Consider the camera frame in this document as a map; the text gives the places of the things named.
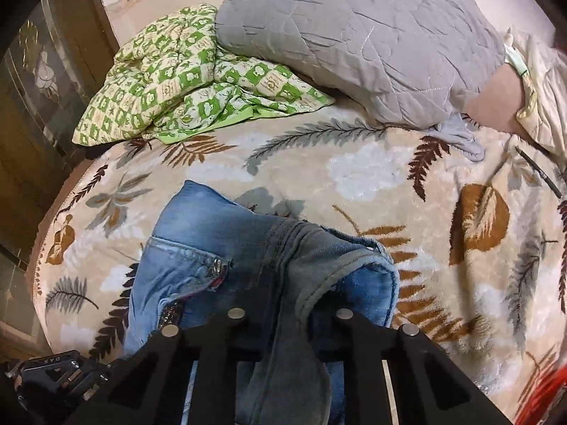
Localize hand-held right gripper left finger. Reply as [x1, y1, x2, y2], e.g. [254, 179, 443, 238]
[102, 307, 271, 425]

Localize pink pillow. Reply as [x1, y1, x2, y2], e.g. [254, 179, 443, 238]
[461, 63, 539, 138]

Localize green checkered quilt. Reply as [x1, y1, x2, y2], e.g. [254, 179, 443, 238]
[72, 4, 336, 146]

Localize leaf print fleece blanket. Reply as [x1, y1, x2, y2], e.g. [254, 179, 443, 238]
[29, 110, 567, 425]

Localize grey quilted pillow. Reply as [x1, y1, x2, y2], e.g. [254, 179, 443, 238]
[215, 0, 508, 162]

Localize wooden cabinet with glass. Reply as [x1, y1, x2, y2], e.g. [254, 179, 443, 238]
[0, 0, 120, 364]

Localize cream quilted cloth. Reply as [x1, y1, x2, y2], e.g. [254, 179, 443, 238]
[503, 27, 567, 166]

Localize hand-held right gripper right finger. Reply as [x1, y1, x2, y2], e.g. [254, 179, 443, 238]
[310, 307, 515, 425]

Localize black pen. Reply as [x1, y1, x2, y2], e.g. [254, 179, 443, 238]
[515, 146, 563, 198]

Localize blue denim pants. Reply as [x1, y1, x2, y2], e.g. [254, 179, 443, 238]
[122, 180, 402, 425]

